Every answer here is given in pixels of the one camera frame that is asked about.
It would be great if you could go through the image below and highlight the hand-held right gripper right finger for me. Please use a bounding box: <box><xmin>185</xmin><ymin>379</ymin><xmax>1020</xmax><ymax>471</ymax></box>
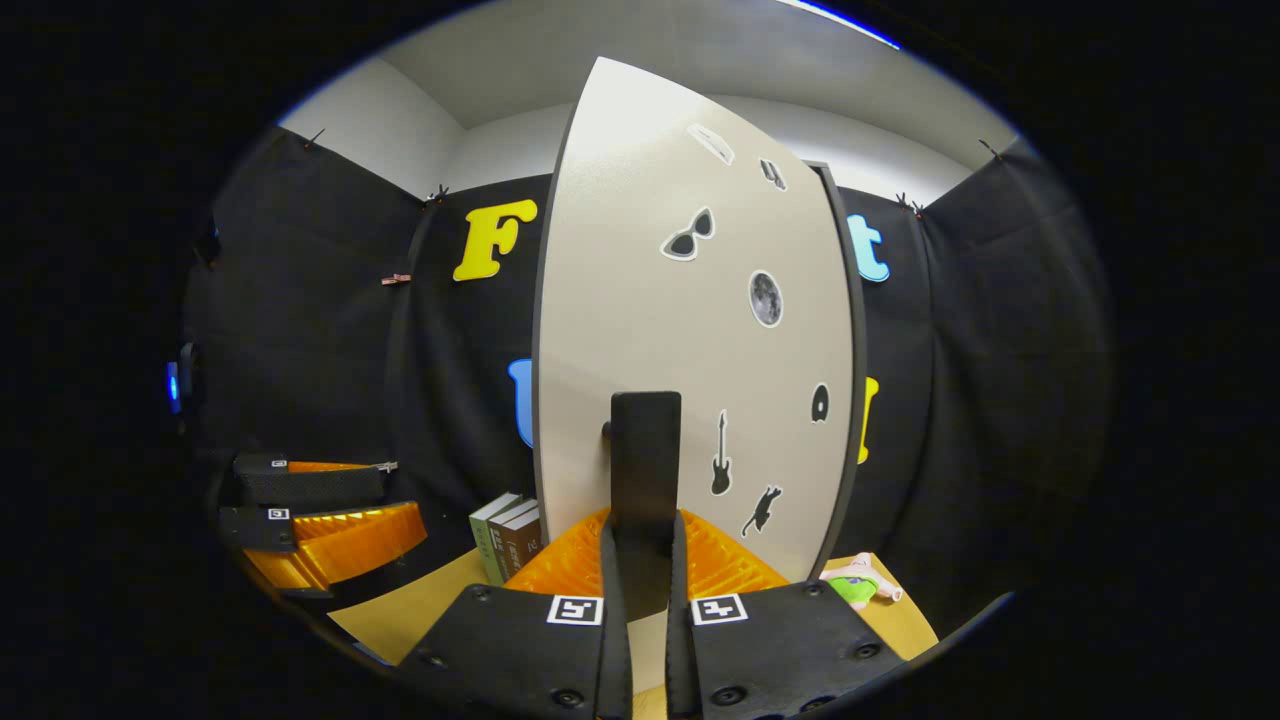
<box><xmin>667</xmin><ymin>507</ymin><xmax>906</xmax><ymax>720</ymax></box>

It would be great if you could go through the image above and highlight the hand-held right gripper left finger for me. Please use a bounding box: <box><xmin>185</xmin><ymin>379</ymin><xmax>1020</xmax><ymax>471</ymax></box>
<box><xmin>395</xmin><ymin>507</ymin><xmax>633</xmax><ymax>720</ymax></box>

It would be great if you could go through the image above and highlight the black door handle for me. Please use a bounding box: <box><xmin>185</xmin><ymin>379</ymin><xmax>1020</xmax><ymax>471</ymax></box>
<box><xmin>603</xmin><ymin>390</ymin><xmax>683</xmax><ymax>621</ymax></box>

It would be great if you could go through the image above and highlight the beige cabinet door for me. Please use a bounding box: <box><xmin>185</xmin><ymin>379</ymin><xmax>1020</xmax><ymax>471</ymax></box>
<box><xmin>532</xmin><ymin>57</ymin><xmax>867</xmax><ymax>691</ymax></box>

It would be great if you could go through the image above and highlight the black backdrop cloth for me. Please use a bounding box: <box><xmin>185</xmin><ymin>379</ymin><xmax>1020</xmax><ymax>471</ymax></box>
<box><xmin>180</xmin><ymin>125</ymin><xmax>1116</xmax><ymax>641</ymax></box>

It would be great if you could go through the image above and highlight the green and white plush toy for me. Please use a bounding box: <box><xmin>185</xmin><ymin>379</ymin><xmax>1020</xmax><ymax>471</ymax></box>
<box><xmin>820</xmin><ymin>553</ymin><xmax>904</xmax><ymax>609</ymax></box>

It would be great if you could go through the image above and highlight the long ceiling light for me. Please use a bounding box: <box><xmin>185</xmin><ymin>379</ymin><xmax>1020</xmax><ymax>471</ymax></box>
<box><xmin>775</xmin><ymin>0</ymin><xmax>901</xmax><ymax>51</ymax></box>

